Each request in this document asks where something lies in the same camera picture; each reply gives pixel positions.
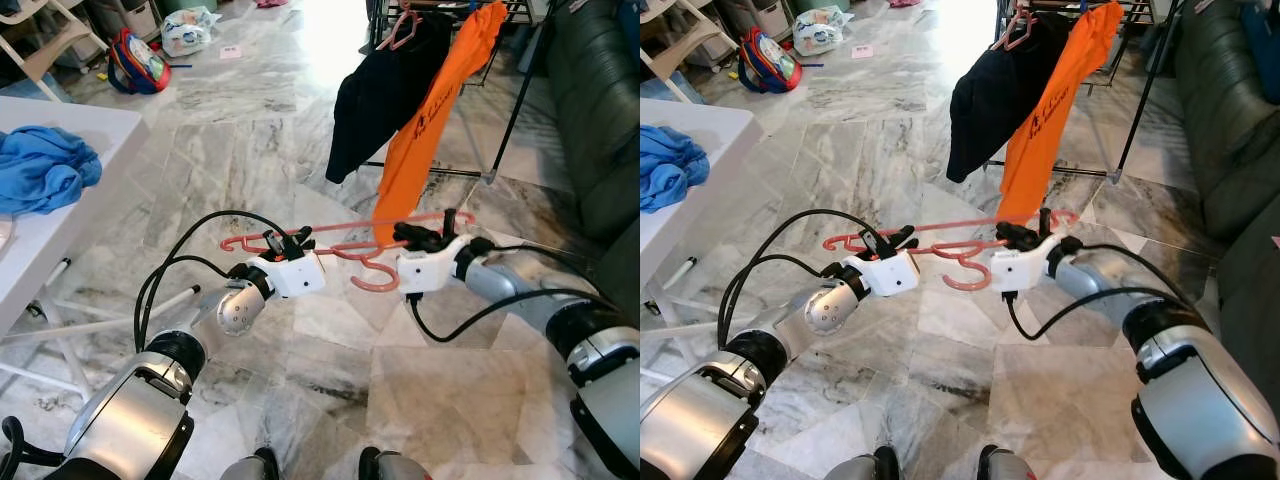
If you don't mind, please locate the pink plastic hanger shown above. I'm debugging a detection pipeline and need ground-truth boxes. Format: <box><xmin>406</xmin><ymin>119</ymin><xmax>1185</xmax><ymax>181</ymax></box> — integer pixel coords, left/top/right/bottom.
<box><xmin>822</xmin><ymin>208</ymin><xmax>1081</xmax><ymax>293</ymax></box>
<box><xmin>375</xmin><ymin>5</ymin><xmax>421</xmax><ymax>51</ymax></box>
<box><xmin>993</xmin><ymin>5</ymin><xmax>1041</xmax><ymax>51</ymax></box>
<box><xmin>218</xmin><ymin>208</ymin><xmax>479</xmax><ymax>293</ymax></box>

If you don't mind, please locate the orange shirt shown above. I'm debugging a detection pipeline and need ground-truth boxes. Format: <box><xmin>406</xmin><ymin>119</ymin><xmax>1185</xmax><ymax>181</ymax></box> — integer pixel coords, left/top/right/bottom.
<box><xmin>372</xmin><ymin>0</ymin><xmax>509</xmax><ymax>246</ymax></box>
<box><xmin>995</xmin><ymin>0</ymin><xmax>1126</xmax><ymax>226</ymax></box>

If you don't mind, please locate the black shirt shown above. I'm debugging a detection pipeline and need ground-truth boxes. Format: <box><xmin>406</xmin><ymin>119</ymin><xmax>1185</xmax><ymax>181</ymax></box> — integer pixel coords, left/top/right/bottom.
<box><xmin>945</xmin><ymin>12</ymin><xmax>1076</xmax><ymax>184</ymax></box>
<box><xmin>325</xmin><ymin>10</ymin><xmax>456</xmax><ymax>186</ymax></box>

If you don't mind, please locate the black metal clothes rack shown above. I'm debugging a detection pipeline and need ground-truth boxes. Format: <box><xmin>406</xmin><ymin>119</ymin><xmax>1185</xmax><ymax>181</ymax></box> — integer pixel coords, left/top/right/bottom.
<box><xmin>365</xmin><ymin>0</ymin><xmax>561</xmax><ymax>186</ymax></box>
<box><xmin>985</xmin><ymin>0</ymin><xmax>1186</xmax><ymax>186</ymax></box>

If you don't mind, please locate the dark green sofa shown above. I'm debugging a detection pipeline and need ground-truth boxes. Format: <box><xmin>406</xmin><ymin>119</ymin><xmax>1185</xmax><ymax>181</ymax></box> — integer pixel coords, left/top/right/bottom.
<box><xmin>545</xmin><ymin>0</ymin><xmax>641</xmax><ymax>331</ymax></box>
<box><xmin>1170</xmin><ymin>0</ymin><xmax>1280</xmax><ymax>401</ymax></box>

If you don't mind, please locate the blue red backpack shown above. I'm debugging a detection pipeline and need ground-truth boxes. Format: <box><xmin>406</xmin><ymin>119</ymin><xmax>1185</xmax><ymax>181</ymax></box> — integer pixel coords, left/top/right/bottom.
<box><xmin>738</xmin><ymin>27</ymin><xmax>804</xmax><ymax>94</ymax></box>
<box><xmin>107</xmin><ymin>27</ymin><xmax>171</xmax><ymax>96</ymax></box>

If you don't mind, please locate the white blue plastic pack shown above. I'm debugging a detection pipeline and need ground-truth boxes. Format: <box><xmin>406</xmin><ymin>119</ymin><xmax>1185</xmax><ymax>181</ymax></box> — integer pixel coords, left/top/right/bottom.
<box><xmin>793</xmin><ymin>5</ymin><xmax>856</xmax><ymax>58</ymax></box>
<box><xmin>160</xmin><ymin>5</ymin><xmax>223</xmax><ymax>58</ymax></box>

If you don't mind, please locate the blue shirt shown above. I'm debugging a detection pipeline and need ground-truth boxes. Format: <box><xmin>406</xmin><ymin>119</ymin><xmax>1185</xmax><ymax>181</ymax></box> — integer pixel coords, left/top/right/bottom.
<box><xmin>640</xmin><ymin>125</ymin><xmax>709</xmax><ymax>214</ymax></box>
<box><xmin>0</xmin><ymin>125</ymin><xmax>103</xmax><ymax>216</ymax></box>

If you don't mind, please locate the white storage bin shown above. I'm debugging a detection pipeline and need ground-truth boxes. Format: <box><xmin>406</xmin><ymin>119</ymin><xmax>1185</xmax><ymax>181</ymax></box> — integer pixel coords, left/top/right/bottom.
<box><xmin>85</xmin><ymin>0</ymin><xmax>161</xmax><ymax>41</ymax></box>
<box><xmin>715</xmin><ymin>0</ymin><xmax>791</xmax><ymax>41</ymax></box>

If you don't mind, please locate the wooden high chair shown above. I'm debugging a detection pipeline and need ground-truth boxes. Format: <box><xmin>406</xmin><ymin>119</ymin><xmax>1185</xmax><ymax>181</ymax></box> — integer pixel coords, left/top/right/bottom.
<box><xmin>640</xmin><ymin>0</ymin><xmax>741</xmax><ymax>101</ymax></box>
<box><xmin>0</xmin><ymin>0</ymin><xmax>111</xmax><ymax>101</ymax></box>

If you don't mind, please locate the blue printed bag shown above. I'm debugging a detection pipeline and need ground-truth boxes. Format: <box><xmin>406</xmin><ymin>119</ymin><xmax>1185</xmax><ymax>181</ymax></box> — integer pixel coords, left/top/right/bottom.
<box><xmin>1240</xmin><ymin>0</ymin><xmax>1280</xmax><ymax>76</ymax></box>

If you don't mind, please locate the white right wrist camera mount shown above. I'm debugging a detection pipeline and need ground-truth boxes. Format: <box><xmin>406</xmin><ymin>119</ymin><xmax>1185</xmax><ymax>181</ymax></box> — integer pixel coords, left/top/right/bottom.
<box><xmin>990</xmin><ymin>235</ymin><xmax>1063</xmax><ymax>294</ymax></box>
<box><xmin>398</xmin><ymin>238</ymin><xmax>471</xmax><ymax>296</ymax></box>

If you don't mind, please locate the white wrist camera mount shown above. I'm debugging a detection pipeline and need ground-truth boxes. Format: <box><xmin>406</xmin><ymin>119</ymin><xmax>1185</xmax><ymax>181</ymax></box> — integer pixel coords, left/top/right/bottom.
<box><xmin>862</xmin><ymin>250</ymin><xmax>921</xmax><ymax>297</ymax></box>
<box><xmin>262</xmin><ymin>255</ymin><xmax>327</xmax><ymax>299</ymax></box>
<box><xmin>398</xmin><ymin>238</ymin><xmax>471</xmax><ymax>296</ymax></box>
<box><xmin>990</xmin><ymin>235</ymin><xmax>1063</xmax><ymax>294</ymax></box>

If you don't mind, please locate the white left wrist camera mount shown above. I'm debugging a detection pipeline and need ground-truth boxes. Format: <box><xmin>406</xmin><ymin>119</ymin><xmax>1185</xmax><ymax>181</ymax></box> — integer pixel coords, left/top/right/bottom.
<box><xmin>262</xmin><ymin>255</ymin><xmax>327</xmax><ymax>299</ymax></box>
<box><xmin>862</xmin><ymin>250</ymin><xmax>921</xmax><ymax>297</ymax></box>

